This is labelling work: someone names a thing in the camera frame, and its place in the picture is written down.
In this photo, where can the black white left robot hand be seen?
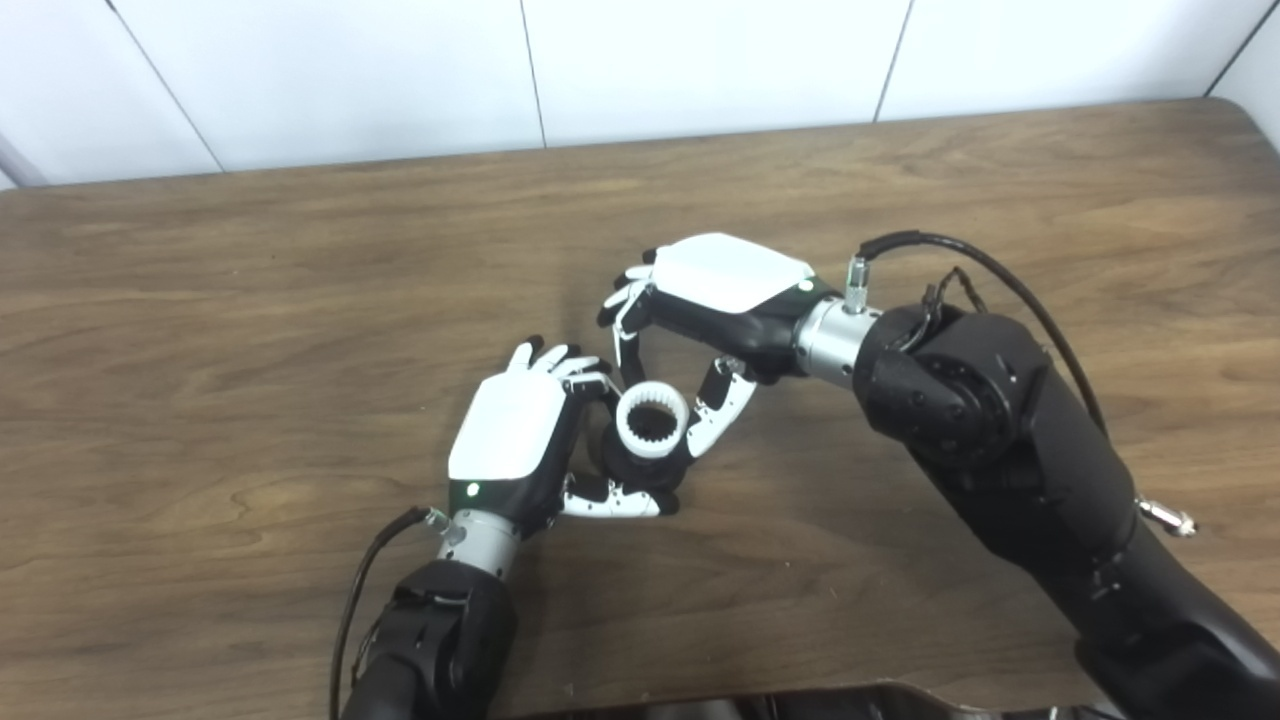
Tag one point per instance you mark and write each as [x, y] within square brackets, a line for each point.
[510, 430]

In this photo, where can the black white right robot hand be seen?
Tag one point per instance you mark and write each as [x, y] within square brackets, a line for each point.
[730, 275]

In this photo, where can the round black gear part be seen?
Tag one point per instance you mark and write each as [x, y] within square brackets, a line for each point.
[635, 470]

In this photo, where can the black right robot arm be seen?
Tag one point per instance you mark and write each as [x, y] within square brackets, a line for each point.
[1030, 460]

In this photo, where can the black robot torso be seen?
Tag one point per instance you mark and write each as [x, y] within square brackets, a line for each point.
[800, 705]

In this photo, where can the gray wall post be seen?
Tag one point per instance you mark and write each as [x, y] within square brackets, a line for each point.
[18, 165]

